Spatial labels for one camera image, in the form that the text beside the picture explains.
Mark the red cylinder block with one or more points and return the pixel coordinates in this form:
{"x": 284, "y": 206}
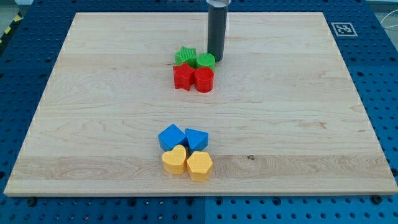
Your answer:
{"x": 204, "y": 79}

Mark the green cylinder block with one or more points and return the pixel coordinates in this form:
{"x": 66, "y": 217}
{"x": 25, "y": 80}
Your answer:
{"x": 206, "y": 60}

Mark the blue triangle block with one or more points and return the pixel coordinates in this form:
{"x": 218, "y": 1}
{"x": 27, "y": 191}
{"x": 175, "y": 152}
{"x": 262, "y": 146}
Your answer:
{"x": 197, "y": 140}

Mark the blue cube block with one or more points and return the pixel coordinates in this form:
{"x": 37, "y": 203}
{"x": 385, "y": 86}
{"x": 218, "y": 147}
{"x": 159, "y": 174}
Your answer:
{"x": 170, "y": 137}

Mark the green star block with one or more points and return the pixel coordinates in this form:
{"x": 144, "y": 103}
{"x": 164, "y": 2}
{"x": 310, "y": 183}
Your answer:
{"x": 186, "y": 55}

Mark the red star block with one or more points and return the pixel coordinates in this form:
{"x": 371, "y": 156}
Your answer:
{"x": 183, "y": 76}

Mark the yellow heart block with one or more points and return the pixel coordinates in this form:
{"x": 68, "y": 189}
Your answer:
{"x": 175, "y": 161}

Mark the light wooden board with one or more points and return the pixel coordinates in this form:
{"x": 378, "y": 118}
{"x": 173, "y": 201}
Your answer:
{"x": 283, "y": 117}

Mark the white fiducial marker tag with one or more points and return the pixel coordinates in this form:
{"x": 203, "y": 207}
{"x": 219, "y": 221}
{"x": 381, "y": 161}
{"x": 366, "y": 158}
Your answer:
{"x": 344, "y": 29}

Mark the yellow hexagon block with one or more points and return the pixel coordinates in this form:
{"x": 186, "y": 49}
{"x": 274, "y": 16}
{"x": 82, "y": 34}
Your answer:
{"x": 200, "y": 166}

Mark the yellow black hazard tape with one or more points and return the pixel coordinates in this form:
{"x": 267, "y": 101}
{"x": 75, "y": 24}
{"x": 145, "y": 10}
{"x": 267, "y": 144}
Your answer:
{"x": 11, "y": 29}

